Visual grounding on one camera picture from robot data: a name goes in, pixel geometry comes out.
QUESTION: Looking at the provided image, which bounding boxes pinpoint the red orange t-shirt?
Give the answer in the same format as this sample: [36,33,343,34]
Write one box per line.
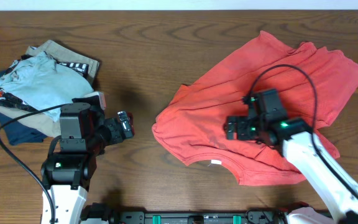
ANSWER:
[152,31,358,186]

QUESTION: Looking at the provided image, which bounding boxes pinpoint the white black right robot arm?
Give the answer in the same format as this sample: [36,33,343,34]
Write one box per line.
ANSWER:
[224,89,358,223]

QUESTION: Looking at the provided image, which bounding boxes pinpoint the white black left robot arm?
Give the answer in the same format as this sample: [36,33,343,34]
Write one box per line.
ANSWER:
[41,95,135,224]

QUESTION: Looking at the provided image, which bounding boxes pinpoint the beige folded pants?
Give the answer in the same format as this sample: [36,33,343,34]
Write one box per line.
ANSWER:
[0,40,100,137]

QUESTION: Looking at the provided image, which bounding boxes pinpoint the light blue folded shirt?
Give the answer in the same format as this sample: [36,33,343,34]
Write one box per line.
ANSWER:
[0,52,94,111]

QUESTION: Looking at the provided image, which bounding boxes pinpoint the navy blue folded garment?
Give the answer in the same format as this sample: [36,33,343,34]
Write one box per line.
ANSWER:
[0,71,47,146]

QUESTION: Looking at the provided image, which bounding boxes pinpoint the black patterned folded garment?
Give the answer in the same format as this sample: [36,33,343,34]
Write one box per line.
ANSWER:
[0,54,90,112]

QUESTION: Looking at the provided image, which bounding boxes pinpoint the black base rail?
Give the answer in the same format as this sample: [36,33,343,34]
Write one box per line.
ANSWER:
[80,202,334,224]

